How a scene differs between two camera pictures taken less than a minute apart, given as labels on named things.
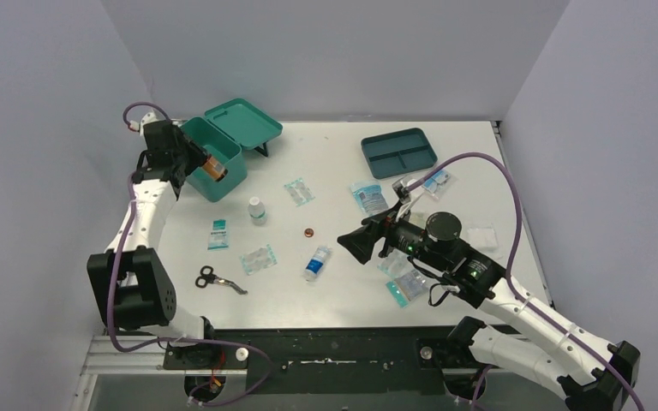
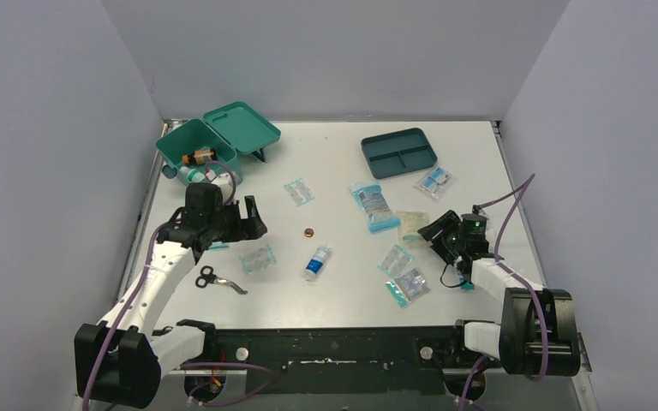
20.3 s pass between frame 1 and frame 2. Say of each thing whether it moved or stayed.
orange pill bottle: moved
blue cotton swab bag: stayed
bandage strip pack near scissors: stayed
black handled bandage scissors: stayed
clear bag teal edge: stayed
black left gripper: moved
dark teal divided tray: stayed
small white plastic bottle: moved
